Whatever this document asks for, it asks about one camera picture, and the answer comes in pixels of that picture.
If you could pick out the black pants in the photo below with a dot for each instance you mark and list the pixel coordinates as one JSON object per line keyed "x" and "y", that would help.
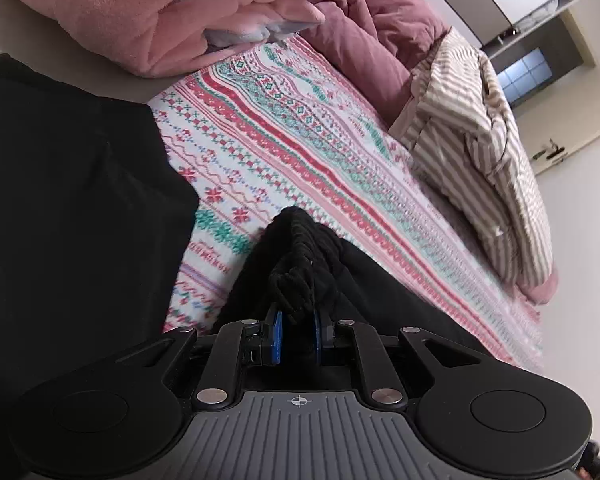
{"x": 379, "y": 300}

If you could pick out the mauve pillow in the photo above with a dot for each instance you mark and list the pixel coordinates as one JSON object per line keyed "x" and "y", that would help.
{"x": 542, "y": 287}

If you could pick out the tiled window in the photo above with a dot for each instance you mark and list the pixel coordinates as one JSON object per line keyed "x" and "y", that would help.
{"x": 523, "y": 75}

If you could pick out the pink fleece blanket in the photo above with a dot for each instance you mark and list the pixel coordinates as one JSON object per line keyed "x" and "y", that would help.
{"x": 130, "y": 20}

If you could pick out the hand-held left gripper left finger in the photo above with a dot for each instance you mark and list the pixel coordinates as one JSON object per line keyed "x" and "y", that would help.
{"x": 278, "y": 337}

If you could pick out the dark cloth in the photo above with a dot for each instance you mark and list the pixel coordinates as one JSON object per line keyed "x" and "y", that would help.
{"x": 55, "y": 210}

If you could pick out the mauve comforter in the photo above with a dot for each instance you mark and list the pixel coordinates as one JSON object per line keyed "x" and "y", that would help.
{"x": 379, "y": 25}

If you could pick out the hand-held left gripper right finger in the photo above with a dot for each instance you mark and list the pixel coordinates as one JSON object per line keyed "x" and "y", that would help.
{"x": 317, "y": 335}

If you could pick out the striped folded duvet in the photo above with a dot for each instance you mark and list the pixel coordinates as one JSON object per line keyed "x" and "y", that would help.
{"x": 479, "y": 160}

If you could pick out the white door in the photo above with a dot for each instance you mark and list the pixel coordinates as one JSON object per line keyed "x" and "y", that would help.
{"x": 579, "y": 125}

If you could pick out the patterned bed sheet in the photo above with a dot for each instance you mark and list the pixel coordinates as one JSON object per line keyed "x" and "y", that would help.
{"x": 280, "y": 125}

